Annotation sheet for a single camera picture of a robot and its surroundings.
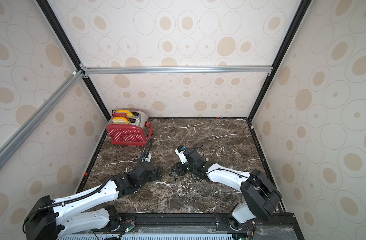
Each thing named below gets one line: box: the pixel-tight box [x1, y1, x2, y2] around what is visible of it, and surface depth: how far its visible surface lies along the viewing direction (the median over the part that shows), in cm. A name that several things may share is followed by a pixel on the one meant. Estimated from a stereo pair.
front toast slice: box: [112, 116, 131, 124], surface depth 93 cm
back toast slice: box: [116, 110, 134, 119], surface depth 96 cm
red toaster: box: [106, 109, 154, 146], surface depth 98 cm
